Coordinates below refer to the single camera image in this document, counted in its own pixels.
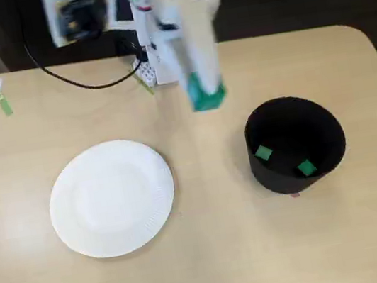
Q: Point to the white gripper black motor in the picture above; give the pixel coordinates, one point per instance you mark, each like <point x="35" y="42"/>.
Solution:
<point x="202" y="63"/>

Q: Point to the green cube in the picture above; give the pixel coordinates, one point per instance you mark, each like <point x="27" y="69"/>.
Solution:
<point x="209" y="100"/>
<point x="307" y="168"/>
<point x="263" y="153"/>

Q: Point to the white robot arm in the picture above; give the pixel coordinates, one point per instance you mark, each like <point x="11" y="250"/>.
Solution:
<point x="149" y="47"/>

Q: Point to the black pot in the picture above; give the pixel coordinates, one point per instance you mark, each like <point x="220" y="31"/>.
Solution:
<point x="281" y="180"/>

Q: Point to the yellow-green tape strip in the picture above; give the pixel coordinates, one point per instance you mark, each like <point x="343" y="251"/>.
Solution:
<point x="144" y="85"/>

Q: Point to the white paper plate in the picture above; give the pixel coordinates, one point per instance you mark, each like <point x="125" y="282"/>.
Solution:
<point x="111" y="200"/>

